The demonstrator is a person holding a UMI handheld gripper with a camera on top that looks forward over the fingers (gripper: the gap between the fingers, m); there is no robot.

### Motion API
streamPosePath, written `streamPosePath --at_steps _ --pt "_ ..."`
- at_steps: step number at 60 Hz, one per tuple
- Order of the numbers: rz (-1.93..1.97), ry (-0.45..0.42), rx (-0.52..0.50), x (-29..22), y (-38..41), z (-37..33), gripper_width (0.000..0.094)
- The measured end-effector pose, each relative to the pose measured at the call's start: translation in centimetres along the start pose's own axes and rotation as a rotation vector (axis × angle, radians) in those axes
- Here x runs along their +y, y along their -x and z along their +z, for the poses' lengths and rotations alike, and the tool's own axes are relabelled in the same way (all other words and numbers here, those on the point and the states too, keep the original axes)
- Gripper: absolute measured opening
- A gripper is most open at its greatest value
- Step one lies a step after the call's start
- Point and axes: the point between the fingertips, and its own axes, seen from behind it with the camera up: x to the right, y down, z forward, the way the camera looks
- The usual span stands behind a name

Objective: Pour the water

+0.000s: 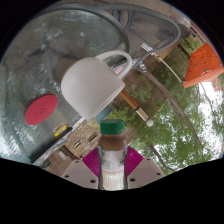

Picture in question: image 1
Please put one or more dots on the globe-topped wooden lamp post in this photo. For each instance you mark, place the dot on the globe-topped wooden lamp post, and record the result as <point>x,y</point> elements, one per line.
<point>135,106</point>

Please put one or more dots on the orange patio umbrella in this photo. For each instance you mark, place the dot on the orange patio umbrella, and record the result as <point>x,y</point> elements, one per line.
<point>203,65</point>

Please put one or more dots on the grey mesh patio chair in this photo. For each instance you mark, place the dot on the grey mesh patio chair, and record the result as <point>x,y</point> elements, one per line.
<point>150,30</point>

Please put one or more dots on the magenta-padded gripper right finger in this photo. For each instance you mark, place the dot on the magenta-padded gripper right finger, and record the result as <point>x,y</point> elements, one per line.
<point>146,170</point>

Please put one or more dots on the white ceramic mug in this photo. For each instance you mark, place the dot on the white ceramic mug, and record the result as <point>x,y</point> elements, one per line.
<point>91,83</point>

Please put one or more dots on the flat round red coaster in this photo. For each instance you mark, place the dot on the flat round red coaster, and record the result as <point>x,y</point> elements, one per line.
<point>41,109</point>

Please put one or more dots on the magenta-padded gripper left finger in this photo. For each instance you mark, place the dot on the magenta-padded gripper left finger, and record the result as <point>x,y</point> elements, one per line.
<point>80,173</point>

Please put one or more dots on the green-capped coffee drink bottle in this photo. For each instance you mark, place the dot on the green-capped coffee drink bottle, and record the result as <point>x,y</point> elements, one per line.
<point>112,150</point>

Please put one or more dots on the grey laptop with stickers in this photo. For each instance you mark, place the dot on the grey laptop with stickers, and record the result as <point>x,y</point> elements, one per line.
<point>55,145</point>

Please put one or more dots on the blue-yellow striped closed umbrella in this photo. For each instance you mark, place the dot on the blue-yellow striped closed umbrella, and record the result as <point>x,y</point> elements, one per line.
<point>143,66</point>

